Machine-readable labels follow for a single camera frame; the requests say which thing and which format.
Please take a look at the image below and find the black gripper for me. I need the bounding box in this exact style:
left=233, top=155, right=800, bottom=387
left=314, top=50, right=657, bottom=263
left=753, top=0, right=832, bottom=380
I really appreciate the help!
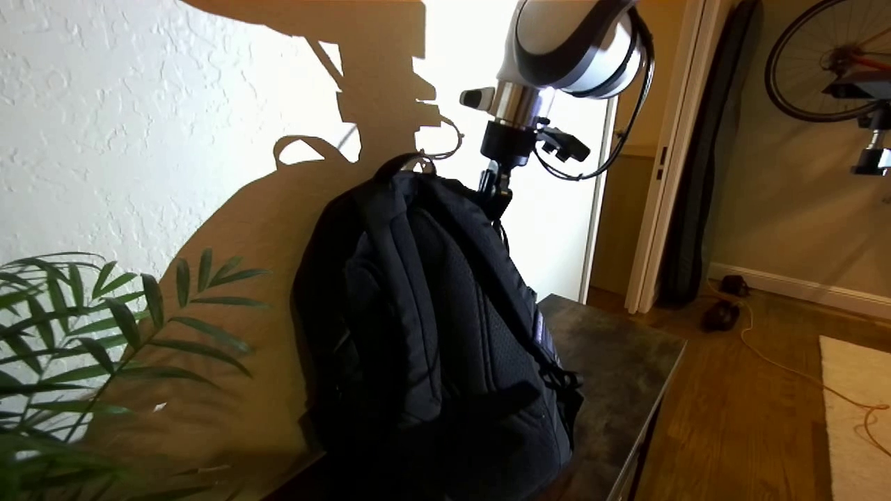
left=483, top=119, right=536, bottom=195

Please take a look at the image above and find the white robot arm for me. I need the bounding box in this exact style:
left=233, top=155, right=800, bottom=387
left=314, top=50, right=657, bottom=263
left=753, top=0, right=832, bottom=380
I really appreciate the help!
left=459, top=0, right=655, bottom=198

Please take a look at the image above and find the dark navy backpack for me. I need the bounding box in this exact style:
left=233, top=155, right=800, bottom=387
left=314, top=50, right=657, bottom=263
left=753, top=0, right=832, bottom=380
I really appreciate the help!
left=292, top=152, right=581, bottom=501

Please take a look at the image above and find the dark shoe on floor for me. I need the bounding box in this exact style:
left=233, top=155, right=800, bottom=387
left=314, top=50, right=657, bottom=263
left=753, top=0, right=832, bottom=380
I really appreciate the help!
left=703, top=300, right=742, bottom=330

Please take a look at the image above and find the bicycle wheel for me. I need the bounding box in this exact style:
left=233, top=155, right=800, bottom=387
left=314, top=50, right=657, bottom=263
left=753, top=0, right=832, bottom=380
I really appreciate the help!
left=762, top=0, right=891, bottom=121

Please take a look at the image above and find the beige floor rug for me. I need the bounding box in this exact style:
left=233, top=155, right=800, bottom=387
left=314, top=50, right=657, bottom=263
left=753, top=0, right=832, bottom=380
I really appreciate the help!
left=818, top=336, right=891, bottom=501

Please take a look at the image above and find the green palm plant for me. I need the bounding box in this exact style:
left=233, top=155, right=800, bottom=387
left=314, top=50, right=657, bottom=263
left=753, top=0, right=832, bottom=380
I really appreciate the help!
left=0, top=251, right=258, bottom=501

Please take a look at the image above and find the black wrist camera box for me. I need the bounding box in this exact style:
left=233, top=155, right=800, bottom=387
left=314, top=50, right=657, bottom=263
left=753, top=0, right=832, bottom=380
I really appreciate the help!
left=536, top=127, right=591, bottom=160

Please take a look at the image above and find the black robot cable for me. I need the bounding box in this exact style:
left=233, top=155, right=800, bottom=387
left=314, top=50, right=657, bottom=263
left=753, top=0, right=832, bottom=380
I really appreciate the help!
left=533, top=9, right=657, bottom=183

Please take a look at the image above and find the white door frame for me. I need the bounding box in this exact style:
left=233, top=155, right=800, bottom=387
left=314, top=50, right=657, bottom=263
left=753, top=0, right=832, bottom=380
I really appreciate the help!
left=627, top=0, right=736, bottom=315

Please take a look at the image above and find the orange floor cable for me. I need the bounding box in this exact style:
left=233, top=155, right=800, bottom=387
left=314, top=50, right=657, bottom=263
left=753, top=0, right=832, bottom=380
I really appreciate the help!
left=736, top=302, right=891, bottom=457

